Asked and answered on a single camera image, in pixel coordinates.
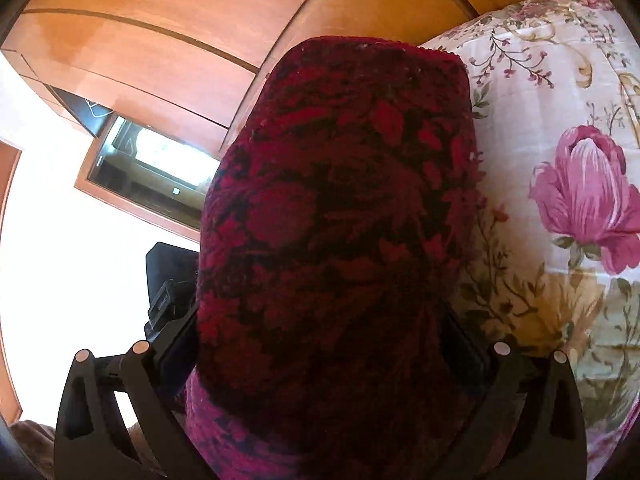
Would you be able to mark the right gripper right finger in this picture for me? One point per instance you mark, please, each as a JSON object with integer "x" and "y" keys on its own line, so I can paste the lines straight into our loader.
{"x": 519, "y": 416}

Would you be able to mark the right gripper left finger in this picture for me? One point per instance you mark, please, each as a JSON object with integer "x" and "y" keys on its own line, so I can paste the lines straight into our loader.
{"x": 115, "y": 419}

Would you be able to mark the maroon floral patterned shirt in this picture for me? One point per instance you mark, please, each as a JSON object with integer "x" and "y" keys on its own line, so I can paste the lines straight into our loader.
{"x": 332, "y": 235}

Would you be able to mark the wood framed window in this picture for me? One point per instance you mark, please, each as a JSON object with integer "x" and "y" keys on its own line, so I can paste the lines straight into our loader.
{"x": 152, "y": 177}

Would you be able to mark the wooden panelled headboard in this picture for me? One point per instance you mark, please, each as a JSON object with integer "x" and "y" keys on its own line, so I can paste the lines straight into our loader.
{"x": 189, "y": 68}

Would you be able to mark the floral bed sheet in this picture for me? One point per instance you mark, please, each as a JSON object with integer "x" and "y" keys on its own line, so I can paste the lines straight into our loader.
{"x": 555, "y": 98}

